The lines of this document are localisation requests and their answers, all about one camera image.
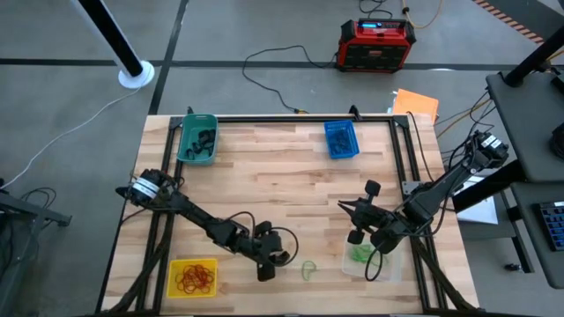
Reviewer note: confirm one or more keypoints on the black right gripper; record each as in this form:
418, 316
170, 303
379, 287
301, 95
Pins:
374, 220

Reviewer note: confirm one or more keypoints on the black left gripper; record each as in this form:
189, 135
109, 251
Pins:
260, 246

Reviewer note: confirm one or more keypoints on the red rubber band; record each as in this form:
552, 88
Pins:
198, 286
200, 270
185, 277
191, 269

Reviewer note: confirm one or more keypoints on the black wide rubber band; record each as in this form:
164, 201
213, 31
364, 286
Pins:
199, 150
205, 144
190, 154
202, 137
208, 134
212, 140

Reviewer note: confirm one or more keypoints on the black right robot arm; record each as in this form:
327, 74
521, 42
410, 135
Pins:
445, 185

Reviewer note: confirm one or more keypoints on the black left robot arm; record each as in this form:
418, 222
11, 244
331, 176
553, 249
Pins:
198, 216

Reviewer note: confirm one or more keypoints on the clear plastic container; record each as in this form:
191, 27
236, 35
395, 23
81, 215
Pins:
392, 273

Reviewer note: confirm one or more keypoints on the blue plastic basket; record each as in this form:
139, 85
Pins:
328, 125

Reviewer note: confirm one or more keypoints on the black table clamp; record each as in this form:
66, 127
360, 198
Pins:
353, 111
190, 111

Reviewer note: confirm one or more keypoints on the yellow plastic basket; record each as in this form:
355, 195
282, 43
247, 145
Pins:
172, 264

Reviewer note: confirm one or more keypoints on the orange paper sheet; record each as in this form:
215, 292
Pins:
416, 105

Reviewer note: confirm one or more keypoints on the white paper sheet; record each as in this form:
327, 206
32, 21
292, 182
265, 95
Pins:
482, 211

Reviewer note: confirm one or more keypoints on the black slanted beam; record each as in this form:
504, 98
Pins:
493, 185

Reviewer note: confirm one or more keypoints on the teal plastic basket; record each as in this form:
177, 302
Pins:
191, 130

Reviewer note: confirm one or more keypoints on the red black power station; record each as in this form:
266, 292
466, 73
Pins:
374, 48

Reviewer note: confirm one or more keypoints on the small black floor object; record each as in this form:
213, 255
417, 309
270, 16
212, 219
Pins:
512, 267

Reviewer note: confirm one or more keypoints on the grey keyboard desk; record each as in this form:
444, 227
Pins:
526, 229

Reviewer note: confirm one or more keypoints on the black keyboard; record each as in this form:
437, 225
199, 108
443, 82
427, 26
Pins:
555, 224

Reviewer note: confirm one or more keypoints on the black round desk object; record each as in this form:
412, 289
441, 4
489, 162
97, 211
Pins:
558, 146

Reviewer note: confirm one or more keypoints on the white round pole base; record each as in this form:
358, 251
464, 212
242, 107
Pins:
145, 81

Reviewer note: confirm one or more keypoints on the black desk pole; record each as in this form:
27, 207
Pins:
533, 57

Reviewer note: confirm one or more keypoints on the grey metal stand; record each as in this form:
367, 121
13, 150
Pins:
26, 211

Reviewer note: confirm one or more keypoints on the black floor pole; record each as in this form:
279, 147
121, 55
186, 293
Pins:
110, 37

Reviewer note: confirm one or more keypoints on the silver metal bracket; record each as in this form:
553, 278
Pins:
408, 188

